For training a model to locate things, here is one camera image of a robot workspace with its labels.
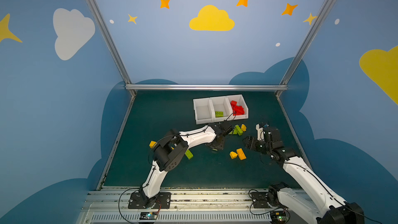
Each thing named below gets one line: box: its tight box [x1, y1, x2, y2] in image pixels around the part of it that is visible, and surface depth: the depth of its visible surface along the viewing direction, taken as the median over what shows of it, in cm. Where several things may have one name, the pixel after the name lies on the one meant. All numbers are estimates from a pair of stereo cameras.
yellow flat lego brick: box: [236, 147, 247, 161], surface depth 92 cm
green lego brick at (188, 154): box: [184, 148, 194, 160], surface depth 90 cm
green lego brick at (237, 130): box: [228, 124, 244, 136], surface depth 100 cm
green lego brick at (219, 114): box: [215, 111, 225, 118], surface depth 109 cm
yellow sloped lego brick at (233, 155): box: [229, 151, 238, 160], surface depth 90 cm
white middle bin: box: [208, 95, 233, 123], surface depth 109 cm
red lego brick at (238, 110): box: [232, 105, 245, 116], surface depth 110 cm
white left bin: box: [192, 97, 216, 125], surface depth 109 cm
